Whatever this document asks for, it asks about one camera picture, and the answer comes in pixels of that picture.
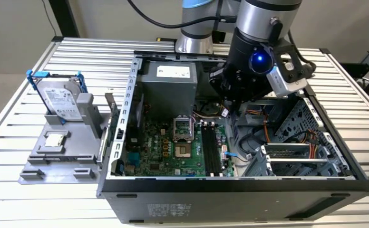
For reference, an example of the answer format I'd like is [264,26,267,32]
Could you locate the silver CPU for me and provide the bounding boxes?
[44,134,65,147]

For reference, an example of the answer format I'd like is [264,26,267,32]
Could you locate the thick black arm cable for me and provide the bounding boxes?
[125,0,236,29]

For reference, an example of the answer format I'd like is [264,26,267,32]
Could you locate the graphics card with metal bracket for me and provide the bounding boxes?
[97,91,121,167]

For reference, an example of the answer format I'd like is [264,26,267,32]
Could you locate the grey power supply unit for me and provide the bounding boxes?
[135,60,198,119]

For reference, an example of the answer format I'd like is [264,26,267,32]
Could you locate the black cooling fan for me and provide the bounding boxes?
[194,101,228,118]

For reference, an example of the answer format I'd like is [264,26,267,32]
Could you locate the thin black wall cable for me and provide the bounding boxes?
[46,0,58,38]

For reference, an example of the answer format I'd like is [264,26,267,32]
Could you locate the red yellow power wires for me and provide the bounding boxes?
[297,129,321,160]

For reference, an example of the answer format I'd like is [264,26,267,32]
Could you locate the black RAM slot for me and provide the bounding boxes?
[202,122,215,177]
[208,122,222,177]

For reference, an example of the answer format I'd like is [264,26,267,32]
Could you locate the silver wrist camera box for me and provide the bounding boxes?
[266,66,307,98]

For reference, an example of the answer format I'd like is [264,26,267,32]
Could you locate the grey metal drive cage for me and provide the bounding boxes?
[231,95,295,125]

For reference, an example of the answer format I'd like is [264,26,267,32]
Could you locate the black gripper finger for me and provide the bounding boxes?
[210,64,236,105]
[234,70,272,105]

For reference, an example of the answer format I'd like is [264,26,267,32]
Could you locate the CPU socket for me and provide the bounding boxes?
[173,142,194,159]

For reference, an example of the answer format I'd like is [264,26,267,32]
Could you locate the metal disk bay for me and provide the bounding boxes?
[244,140,350,178]

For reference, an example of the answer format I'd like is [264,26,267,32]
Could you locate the orange data wire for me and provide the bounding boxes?
[247,108,271,144]

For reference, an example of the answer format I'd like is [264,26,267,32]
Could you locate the black looped wire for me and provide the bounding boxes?
[236,133,264,162]

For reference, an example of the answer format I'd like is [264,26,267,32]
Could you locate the black open PC case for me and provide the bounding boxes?
[95,49,369,225]

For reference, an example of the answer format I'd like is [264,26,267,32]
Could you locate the grey parts rack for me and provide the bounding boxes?
[17,93,104,186]

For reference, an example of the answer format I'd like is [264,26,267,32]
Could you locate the green motherboard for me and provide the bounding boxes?
[123,116,235,178]

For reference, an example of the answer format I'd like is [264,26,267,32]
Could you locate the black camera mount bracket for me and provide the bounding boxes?
[268,44,317,84]

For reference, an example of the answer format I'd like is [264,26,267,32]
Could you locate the metal socket cover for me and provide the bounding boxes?
[172,115,194,141]

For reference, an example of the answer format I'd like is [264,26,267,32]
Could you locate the black upright post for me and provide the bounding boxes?
[46,0,80,38]

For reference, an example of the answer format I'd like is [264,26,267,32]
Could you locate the hard disk in blue carrier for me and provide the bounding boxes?
[25,69,88,125]

